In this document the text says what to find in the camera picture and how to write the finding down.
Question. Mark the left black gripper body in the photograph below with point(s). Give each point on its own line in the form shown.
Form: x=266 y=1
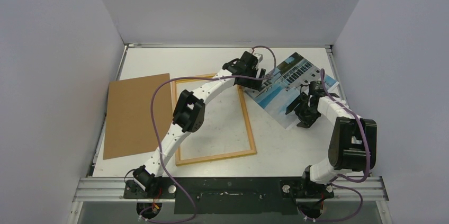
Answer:
x=251 y=83

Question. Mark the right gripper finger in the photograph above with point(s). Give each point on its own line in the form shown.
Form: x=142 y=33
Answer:
x=306 y=121
x=298 y=100

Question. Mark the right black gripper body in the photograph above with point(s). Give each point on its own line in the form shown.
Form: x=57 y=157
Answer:
x=303 y=106

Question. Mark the blue building photo print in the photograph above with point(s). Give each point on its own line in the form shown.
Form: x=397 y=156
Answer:
x=291 y=77

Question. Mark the yellow wooden picture frame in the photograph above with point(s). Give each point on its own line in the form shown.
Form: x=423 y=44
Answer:
x=250 y=134

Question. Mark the brown frame backing board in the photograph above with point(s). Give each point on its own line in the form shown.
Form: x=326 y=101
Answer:
x=137 y=108

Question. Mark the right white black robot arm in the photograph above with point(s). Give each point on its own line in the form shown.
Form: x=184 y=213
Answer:
x=352 y=147

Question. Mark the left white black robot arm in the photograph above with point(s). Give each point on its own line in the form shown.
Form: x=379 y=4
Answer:
x=189 y=113

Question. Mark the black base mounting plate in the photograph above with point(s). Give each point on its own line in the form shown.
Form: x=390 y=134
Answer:
x=236 y=195

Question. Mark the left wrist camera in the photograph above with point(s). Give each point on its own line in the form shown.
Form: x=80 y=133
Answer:
x=259 y=56

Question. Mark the aluminium front rail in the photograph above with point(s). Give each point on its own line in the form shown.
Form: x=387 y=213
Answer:
x=111 y=189

